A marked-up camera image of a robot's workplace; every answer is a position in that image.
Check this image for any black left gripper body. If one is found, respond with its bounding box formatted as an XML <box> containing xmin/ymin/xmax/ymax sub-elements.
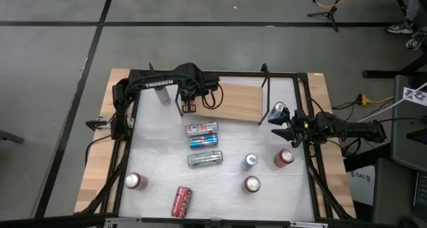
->
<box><xmin>179</xmin><ymin>75</ymin><xmax>221</xmax><ymax>103</ymax></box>

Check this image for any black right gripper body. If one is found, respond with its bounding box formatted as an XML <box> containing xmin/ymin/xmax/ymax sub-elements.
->
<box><xmin>289</xmin><ymin>108</ymin><xmax>316</xmax><ymax>148</ymax></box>

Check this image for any red and black soda can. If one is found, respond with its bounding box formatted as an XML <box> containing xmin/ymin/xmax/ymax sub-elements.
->
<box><xmin>242</xmin><ymin>175</ymin><xmax>262</xmax><ymax>195</ymax></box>
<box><xmin>273</xmin><ymin>148</ymin><xmax>296</xmax><ymax>169</ymax></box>

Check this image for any white Celsius Peach Vibe can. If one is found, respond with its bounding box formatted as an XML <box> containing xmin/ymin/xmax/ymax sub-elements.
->
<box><xmin>185</xmin><ymin>121</ymin><xmax>220</xmax><ymax>138</ymax></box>
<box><xmin>153</xmin><ymin>85</ymin><xmax>171</xmax><ymax>106</ymax></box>
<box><xmin>187</xmin><ymin>150</ymin><xmax>224</xmax><ymax>169</ymax></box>

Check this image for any blue silver Red Bull can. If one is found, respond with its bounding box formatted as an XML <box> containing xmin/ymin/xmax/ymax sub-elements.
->
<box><xmin>189</xmin><ymin>134</ymin><xmax>220</xmax><ymax>149</ymax></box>

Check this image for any red Fanta strawberry can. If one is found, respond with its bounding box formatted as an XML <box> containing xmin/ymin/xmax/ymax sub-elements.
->
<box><xmin>125</xmin><ymin>172</ymin><xmax>149</xmax><ymax>191</ymax></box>

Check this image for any light blue Red Bull can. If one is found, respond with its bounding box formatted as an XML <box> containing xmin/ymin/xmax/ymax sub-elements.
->
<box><xmin>266</xmin><ymin>101</ymin><xmax>287</xmax><ymax>121</ymax></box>
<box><xmin>240</xmin><ymin>153</ymin><xmax>259</xmax><ymax>171</ymax></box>

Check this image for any white glossy table mat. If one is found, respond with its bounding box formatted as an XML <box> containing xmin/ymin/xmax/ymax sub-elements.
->
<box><xmin>118</xmin><ymin>75</ymin><xmax>316</xmax><ymax>222</ymax></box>

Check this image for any yellow power plug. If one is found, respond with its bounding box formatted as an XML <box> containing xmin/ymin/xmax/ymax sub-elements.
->
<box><xmin>358</xmin><ymin>93</ymin><xmax>394</xmax><ymax>107</ymax></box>

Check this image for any white printed box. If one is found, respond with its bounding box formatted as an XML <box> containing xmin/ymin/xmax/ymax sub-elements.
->
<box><xmin>346</xmin><ymin>169</ymin><xmax>376</xmax><ymax>207</ymax></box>

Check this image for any red Coca-Cola can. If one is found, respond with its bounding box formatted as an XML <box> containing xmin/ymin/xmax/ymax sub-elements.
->
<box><xmin>171</xmin><ymin>186</ymin><xmax>193</xmax><ymax>219</ymax></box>

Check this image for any black desk leg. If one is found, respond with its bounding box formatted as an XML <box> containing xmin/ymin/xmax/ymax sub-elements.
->
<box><xmin>362</xmin><ymin>54</ymin><xmax>427</xmax><ymax>79</ymax></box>

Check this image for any grey cabinet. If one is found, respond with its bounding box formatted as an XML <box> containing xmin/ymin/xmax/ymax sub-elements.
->
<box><xmin>390</xmin><ymin>74</ymin><xmax>427</xmax><ymax>171</ymax></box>

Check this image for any dark cabinet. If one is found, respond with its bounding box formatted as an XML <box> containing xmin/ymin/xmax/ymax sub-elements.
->
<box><xmin>372</xmin><ymin>157</ymin><xmax>427</xmax><ymax>228</ymax></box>

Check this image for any black tripod stand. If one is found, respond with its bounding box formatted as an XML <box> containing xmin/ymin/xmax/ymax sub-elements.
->
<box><xmin>306</xmin><ymin>0</ymin><xmax>348</xmax><ymax>33</ymax></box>

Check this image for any white printed label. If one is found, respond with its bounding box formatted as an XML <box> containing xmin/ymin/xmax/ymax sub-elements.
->
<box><xmin>402</xmin><ymin>86</ymin><xmax>427</xmax><ymax>107</ymax></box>

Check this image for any person's shoe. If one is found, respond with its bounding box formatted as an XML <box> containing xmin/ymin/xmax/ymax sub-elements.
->
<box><xmin>405</xmin><ymin>29</ymin><xmax>427</xmax><ymax>51</ymax></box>
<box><xmin>386</xmin><ymin>18</ymin><xmax>414</xmax><ymax>35</ymax></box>

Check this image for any person's leg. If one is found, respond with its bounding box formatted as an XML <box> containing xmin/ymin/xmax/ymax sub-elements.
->
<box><xmin>405</xmin><ymin>0</ymin><xmax>427</xmax><ymax>22</ymax></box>

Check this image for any black stand foot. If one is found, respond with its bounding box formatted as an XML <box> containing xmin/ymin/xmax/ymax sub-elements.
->
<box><xmin>0</xmin><ymin>129</ymin><xmax>26</xmax><ymax>145</ymax></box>

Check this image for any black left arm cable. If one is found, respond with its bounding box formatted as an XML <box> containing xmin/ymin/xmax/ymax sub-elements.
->
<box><xmin>201</xmin><ymin>83</ymin><xmax>224</xmax><ymax>111</ymax></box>

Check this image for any wooden shelf with black frame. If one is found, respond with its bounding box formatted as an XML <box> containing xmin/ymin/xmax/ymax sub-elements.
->
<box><xmin>175</xmin><ymin>63</ymin><xmax>272</xmax><ymax>126</ymax></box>

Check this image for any black aluminium table frame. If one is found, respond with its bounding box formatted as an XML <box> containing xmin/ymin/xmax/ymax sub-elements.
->
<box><xmin>75</xmin><ymin>67</ymin><xmax>356</xmax><ymax>228</ymax></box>

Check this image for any white cable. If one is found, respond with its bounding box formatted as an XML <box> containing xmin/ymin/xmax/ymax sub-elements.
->
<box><xmin>356</xmin><ymin>83</ymin><xmax>427</xmax><ymax>123</ymax></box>

